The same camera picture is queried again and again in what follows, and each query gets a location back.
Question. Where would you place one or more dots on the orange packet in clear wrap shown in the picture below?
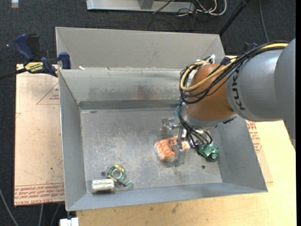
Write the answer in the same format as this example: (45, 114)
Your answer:
(164, 149)

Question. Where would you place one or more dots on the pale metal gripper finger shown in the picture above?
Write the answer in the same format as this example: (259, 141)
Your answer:
(180, 155)
(168, 122)

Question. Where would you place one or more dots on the green tape dispenser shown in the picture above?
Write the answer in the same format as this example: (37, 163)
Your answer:
(117, 173)

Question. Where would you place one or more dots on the white ribbed block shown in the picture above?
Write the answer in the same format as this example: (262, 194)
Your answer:
(102, 185)

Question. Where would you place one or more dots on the brown cardboard board, red print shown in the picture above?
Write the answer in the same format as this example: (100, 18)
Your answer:
(37, 135)

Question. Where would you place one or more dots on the grey metal bin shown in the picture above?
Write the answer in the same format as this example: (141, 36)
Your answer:
(131, 135)

